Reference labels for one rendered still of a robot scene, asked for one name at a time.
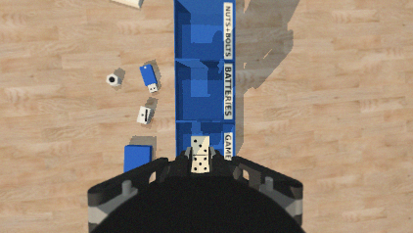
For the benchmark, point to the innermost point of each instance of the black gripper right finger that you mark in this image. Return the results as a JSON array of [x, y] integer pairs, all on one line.
[[284, 190]]

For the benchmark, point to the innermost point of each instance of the blue rectangular block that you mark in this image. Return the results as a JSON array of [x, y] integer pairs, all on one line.
[[136, 155]]

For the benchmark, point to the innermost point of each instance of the blue usb stick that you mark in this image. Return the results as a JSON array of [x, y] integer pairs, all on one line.
[[149, 77]]

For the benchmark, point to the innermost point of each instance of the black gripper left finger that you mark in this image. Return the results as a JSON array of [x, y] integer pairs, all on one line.
[[106, 196]]

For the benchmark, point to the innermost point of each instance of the blue three-compartment bin rack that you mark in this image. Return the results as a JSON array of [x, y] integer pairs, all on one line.
[[205, 73]]

